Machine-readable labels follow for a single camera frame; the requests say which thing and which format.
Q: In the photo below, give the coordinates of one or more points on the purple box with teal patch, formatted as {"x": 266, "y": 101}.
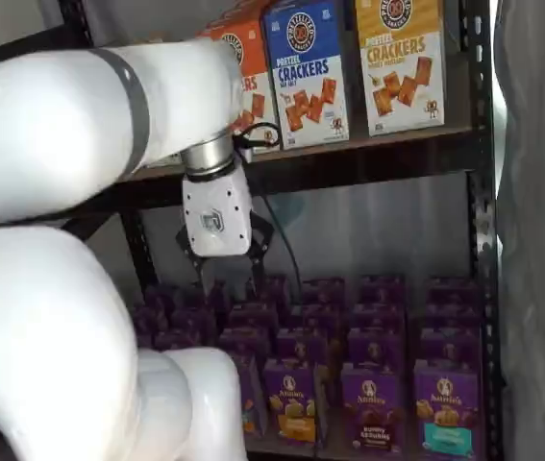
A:
{"x": 447, "y": 413}

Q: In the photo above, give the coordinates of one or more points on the purple box with orange patch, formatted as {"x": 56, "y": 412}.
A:
{"x": 293, "y": 403}

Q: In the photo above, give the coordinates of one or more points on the grey curtain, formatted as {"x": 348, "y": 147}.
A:
{"x": 536, "y": 230}

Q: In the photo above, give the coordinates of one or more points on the blue pretzel crackers box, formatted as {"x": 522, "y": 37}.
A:
{"x": 308, "y": 72}

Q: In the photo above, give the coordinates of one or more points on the black metal shelf frame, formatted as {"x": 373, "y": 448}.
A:
{"x": 481, "y": 216}

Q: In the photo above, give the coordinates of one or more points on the orange pretzel crackers box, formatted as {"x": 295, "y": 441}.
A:
{"x": 245, "y": 12}
{"x": 257, "y": 91}

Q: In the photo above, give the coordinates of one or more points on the purple box with brown patch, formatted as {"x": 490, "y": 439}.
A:
{"x": 373, "y": 408}

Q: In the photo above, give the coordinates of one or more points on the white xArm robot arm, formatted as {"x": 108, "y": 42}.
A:
{"x": 36, "y": 120}

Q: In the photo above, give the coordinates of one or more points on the purple Annie's snack box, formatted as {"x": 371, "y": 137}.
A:
{"x": 301, "y": 346}
{"x": 245, "y": 343}
{"x": 452, "y": 317}
{"x": 144, "y": 324}
{"x": 375, "y": 346}
{"x": 253, "y": 317}
{"x": 322, "y": 292}
{"x": 176, "y": 340}
{"x": 274, "y": 289}
{"x": 380, "y": 289}
{"x": 450, "y": 350}
{"x": 310, "y": 318}
{"x": 452, "y": 289}
{"x": 378, "y": 317}
{"x": 253, "y": 394}
{"x": 192, "y": 321}

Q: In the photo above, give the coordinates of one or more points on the yellow pretzel crackers box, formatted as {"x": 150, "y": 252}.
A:
{"x": 399, "y": 72}

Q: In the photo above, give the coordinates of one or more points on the brown shelf board with crackers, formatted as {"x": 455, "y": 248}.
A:
{"x": 349, "y": 149}

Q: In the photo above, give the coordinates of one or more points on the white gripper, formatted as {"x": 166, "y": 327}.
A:
{"x": 216, "y": 216}

